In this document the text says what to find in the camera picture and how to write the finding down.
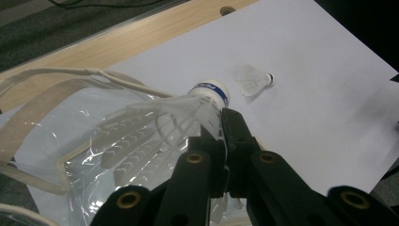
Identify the white shuttlecock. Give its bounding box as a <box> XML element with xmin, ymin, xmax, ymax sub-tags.
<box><xmin>93</xmin><ymin>78</ymin><xmax>231</xmax><ymax>189</ymax></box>
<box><xmin>235</xmin><ymin>64</ymin><xmax>276</xmax><ymax>98</ymax></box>

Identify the white paper sheet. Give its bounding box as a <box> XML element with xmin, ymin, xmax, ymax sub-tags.
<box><xmin>27</xmin><ymin>0</ymin><xmax>399</xmax><ymax>226</ymax></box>

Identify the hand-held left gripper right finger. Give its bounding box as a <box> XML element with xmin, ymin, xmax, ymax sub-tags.
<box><xmin>221</xmin><ymin>107</ymin><xmax>346</xmax><ymax>226</ymax></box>

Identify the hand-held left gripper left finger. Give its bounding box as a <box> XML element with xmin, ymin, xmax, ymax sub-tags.
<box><xmin>153</xmin><ymin>126</ymin><xmax>229</xmax><ymax>226</ymax></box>

